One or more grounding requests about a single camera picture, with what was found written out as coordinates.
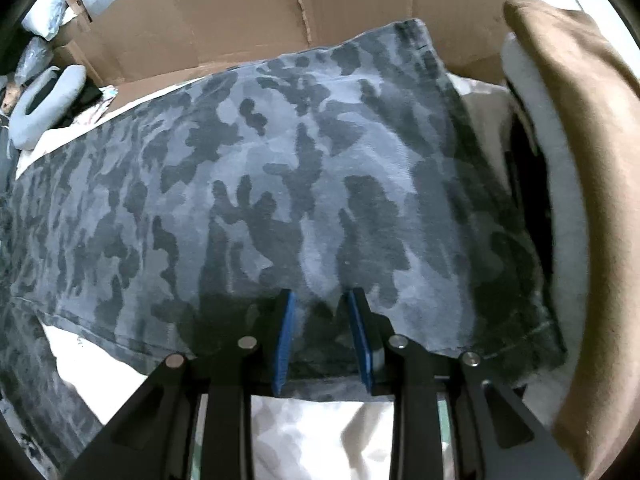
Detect grey camouflage garment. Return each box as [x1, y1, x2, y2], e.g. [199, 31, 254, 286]
[1, 20, 566, 474]

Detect brown white folded clothes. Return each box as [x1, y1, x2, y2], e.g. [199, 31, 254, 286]
[501, 0, 639, 479]

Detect white bear print bedsheet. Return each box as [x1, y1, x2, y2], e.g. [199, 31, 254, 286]
[42, 76, 511, 479]

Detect grey neck pillow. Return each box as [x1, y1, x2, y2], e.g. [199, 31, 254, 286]
[9, 64, 87, 151]

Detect brown cardboard box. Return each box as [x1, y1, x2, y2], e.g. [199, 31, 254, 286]
[54, 0, 508, 101]

